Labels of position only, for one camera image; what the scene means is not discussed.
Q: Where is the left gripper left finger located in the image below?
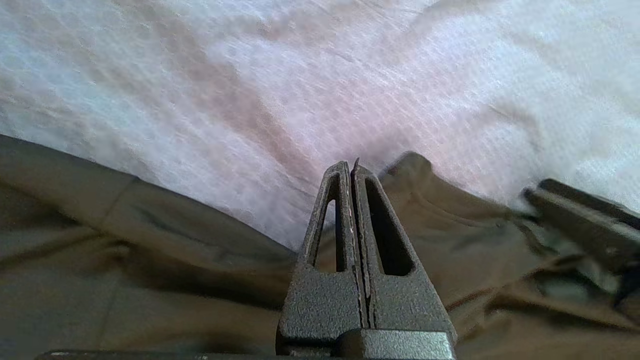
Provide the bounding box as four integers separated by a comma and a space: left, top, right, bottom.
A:
276, 161, 370, 357

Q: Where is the black printed t-shirt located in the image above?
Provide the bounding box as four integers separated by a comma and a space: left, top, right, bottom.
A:
0, 134, 640, 360

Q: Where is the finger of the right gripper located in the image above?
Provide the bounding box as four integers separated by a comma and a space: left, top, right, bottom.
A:
522, 189, 640, 273
537, 178, 640, 233

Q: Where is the blue bed sheet mattress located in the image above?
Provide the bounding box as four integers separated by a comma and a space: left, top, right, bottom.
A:
0, 0, 640, 251

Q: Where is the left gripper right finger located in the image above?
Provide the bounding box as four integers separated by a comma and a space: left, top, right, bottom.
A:
351, 158, 458, 351

